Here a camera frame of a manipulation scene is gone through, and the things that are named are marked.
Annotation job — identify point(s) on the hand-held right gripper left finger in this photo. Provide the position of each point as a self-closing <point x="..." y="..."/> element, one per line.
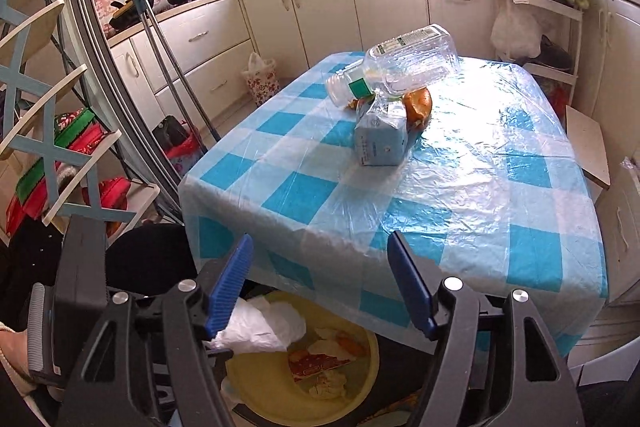
<point x="227" y="289"/>

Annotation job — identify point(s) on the white storage rack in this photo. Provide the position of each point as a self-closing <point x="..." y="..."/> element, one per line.
<point x="550" y="0"/>

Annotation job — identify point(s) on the orange bread roll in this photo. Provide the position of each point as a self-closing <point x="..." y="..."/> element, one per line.
<point x="419" y="107"/>

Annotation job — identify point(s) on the green slipper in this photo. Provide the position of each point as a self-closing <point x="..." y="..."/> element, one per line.
<point x="37" y="177"/>

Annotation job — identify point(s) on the blue checkered tablecloth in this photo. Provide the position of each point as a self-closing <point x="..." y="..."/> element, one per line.
<point x="375" y="207"/>

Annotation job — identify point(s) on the white blue shoe rack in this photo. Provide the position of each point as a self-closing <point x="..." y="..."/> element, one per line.
<point x="30" y="77"/>

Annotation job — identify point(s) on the white stool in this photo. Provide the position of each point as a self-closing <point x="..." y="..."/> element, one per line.
<point x="587" y="142"/>

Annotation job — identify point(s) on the person's left hand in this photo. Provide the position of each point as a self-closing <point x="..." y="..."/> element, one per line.
<point x="12" y="354"/>

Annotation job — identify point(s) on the white plastic bag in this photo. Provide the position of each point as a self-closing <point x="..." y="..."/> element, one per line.
<point x="515" y="32"/>

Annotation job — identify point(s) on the red patterned item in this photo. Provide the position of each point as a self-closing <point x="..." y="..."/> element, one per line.
<point x="184" y="158"/>

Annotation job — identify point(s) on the light blue carton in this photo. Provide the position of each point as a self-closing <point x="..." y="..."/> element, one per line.
<point x="380" y="137"/>

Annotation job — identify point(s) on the yellow plastic bucket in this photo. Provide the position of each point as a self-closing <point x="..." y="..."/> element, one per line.
<point x="250" y="377"/>

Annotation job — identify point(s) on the beige paper wrapper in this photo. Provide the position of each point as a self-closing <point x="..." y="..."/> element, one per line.
<point x="325" y="389"/>

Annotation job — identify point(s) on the clear plastic bottle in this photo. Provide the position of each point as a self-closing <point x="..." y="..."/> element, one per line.
<point x="400" y="62"/>

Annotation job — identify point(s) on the floral bin with bag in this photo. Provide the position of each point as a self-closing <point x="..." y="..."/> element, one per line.
<point x="261" y="82"/>

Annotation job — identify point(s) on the pink slipper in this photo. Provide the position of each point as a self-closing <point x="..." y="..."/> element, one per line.
<point x="95" y="142"/>

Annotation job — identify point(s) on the red slipper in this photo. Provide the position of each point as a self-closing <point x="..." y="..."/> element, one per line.
<point x="110" y="194"/>

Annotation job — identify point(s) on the red bag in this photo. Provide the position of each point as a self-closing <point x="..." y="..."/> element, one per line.
<point x="556" y="94"/>

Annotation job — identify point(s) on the person's left leg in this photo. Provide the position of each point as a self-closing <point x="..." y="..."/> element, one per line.
<point x="150" y="257"/>

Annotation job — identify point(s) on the black frying pan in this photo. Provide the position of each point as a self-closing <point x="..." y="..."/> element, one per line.
<point x="124" y="14"/>

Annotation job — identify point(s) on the white tissue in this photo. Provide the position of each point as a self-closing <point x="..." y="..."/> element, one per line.
<point x="260" y="327"/>

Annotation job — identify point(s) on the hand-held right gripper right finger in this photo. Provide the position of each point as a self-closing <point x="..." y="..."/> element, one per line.
<point x="410" y="282"/>

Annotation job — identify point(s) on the dark round pan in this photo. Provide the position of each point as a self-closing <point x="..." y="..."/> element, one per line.
<point x="555" y="54"/>

